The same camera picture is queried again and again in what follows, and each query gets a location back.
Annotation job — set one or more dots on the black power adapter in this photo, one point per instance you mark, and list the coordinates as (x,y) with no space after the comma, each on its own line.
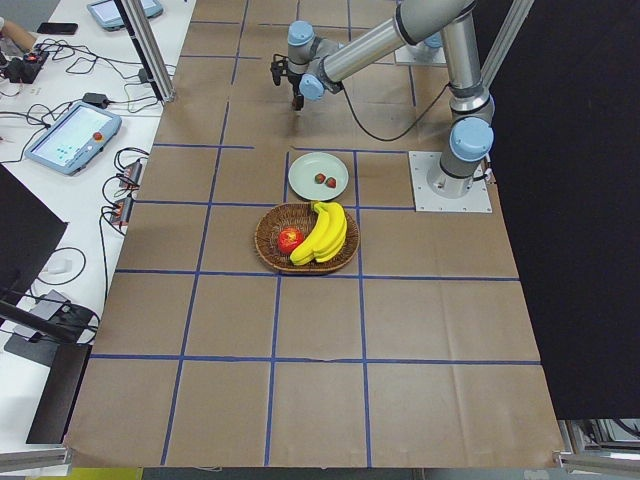
(96,99)

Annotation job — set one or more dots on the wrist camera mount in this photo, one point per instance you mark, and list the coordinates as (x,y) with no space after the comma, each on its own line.
(279,68)

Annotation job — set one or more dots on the aluminium profile post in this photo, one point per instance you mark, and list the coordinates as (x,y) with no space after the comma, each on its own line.
(144,42)

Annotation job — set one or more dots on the black monitor screen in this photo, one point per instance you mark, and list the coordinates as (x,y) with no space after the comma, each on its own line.
(30,233)

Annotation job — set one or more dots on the blue teach pendant near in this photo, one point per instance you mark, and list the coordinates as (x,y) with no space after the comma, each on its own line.
(75,138)

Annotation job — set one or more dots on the red apple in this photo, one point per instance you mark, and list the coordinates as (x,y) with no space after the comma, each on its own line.
(289,239)

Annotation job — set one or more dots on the grey connector box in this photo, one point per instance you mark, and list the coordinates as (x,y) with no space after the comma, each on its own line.
(121,212)
(130,177)

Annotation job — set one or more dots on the black monitor stand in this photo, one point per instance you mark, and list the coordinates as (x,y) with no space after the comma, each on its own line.
(56,333)

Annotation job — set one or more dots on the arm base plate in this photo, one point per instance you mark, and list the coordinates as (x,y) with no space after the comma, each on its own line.
(435,191)
(420,56)

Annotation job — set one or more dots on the brown wicker basket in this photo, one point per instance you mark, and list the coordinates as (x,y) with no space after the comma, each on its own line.
(303,218)

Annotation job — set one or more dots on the yellow banana bunch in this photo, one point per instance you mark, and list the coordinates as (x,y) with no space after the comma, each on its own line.
(327,236)

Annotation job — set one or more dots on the black smartphone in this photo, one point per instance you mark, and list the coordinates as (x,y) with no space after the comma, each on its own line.
(57,28)

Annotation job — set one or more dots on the light green plate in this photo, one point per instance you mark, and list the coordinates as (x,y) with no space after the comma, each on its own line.
(303,170)

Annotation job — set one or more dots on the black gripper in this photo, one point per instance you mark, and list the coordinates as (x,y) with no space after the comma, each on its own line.
(296,93)

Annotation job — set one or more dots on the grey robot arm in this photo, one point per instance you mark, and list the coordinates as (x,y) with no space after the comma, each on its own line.
(315,65)

